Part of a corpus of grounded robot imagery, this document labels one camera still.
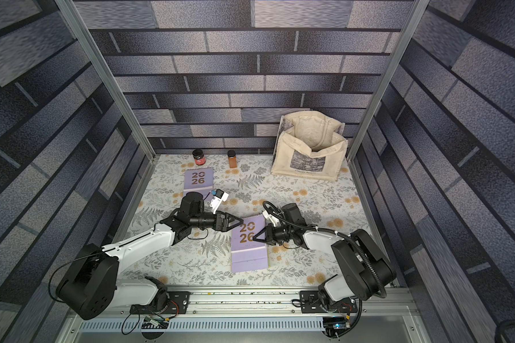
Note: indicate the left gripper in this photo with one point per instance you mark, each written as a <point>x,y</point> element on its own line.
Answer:
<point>219,221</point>

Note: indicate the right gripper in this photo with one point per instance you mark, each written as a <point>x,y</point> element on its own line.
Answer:
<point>276,234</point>

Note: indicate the purple calendar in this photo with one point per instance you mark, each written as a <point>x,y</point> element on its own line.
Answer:
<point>246,254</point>
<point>199,180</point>

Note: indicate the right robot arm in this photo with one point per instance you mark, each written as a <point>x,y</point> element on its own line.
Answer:
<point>364,269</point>

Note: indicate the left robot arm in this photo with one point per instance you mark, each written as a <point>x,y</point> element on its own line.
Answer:
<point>91,284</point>

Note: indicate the amber spice jar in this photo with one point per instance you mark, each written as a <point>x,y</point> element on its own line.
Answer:
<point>232,159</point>

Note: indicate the red-labelled dark jar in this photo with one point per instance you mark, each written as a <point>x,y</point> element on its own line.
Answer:
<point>199,157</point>

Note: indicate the beige canvas tote bag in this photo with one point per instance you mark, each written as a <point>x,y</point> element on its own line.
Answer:
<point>309,145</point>

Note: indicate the right circuit board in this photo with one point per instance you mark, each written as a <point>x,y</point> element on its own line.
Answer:
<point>335,327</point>

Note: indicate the circuit board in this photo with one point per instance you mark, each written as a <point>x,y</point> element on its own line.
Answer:
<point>155,323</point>
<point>335,327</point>

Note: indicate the left circuit board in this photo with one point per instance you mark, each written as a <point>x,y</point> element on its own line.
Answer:
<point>155,323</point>

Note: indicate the perforated metal grille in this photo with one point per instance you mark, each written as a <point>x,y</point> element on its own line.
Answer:
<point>210,324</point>

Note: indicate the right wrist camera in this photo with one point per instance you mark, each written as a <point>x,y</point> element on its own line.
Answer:
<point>272,219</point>

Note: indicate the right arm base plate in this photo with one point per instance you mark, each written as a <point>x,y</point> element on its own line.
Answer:
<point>310,302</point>

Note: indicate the aluminium mounting rail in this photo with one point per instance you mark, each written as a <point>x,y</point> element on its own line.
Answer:
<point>277,302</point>

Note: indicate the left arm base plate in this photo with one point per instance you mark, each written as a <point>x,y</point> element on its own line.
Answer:
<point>171,302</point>

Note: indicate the left aluminium frame post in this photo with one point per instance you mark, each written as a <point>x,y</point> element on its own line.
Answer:
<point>81,32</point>

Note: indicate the aluminium frame post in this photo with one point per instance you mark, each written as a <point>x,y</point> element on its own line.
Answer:
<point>416,13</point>
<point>81,32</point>

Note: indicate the right aluminium frame post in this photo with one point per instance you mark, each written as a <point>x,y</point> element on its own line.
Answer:
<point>416,13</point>

